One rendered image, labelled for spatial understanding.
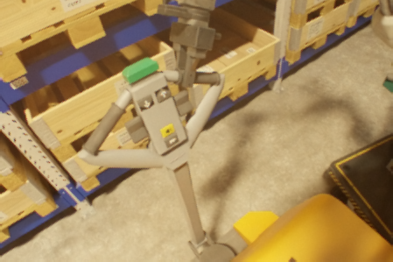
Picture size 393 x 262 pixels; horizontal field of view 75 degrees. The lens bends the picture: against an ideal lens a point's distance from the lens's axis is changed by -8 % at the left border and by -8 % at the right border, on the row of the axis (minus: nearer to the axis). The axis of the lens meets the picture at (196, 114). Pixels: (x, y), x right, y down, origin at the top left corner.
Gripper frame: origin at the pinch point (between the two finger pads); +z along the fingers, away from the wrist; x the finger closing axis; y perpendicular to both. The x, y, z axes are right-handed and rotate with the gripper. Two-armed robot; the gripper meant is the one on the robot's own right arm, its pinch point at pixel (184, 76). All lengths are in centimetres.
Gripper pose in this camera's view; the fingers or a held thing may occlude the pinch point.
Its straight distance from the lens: 72.3
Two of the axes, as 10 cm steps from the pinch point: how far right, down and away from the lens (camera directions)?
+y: 8.3, -0.3, 5.6
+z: -1.7, 9.4, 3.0
